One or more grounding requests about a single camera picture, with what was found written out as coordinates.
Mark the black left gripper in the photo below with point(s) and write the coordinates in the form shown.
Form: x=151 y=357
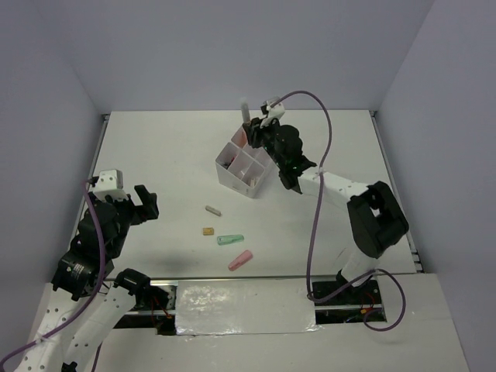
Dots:
x=149 y=209

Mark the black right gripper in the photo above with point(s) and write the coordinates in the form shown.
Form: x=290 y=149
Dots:
x=253 y=132

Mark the orange highlighter with clear cap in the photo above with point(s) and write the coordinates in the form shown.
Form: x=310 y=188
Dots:
x=245 y=111

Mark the red pencil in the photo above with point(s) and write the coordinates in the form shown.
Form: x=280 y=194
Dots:
x=231 y=160

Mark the blue patterned pen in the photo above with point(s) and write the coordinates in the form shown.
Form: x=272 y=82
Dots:
x=226 y=164

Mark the beige eraser stick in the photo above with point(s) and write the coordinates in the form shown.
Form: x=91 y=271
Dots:
x=212 y=210

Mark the small yellow eraser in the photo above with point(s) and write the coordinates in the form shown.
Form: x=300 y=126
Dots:
x=208 y=232

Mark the green highlighter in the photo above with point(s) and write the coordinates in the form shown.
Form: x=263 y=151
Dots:
x=230 y=239

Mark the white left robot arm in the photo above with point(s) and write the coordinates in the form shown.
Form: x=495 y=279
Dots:
x=78 y=316

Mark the white six-compartment organizer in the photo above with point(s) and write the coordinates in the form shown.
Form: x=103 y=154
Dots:
x=257 y=161

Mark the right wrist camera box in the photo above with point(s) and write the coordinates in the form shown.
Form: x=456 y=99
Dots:
x=271 y=109

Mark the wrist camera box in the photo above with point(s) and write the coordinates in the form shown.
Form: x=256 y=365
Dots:
x=108 y=183
x=271 y=109

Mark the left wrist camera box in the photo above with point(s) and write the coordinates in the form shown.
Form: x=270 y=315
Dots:
x=108 y=183

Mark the metal table rail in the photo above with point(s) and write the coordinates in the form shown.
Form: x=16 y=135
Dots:
x=171 y=281

